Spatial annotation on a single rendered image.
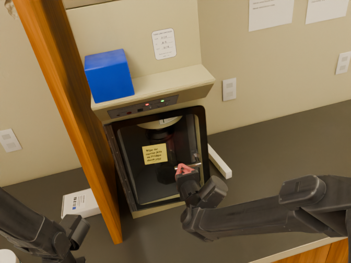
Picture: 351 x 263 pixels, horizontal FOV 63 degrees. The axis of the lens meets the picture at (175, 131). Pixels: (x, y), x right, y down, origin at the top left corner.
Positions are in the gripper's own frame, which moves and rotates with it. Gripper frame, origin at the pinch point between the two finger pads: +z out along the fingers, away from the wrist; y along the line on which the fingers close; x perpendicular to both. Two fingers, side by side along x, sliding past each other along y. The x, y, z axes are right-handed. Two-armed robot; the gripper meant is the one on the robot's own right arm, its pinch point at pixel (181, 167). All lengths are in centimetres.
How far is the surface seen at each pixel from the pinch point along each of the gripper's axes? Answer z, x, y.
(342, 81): 50, -103, -16
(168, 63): 6.9, -2.0, 32.8
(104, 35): 7.0, 13.2, 43.7
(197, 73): 0.5, -8.2, 31.0
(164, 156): 4.5, 4.4, 2.7
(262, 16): 50, -53, 27
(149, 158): 4.9, 9.2, 3.1
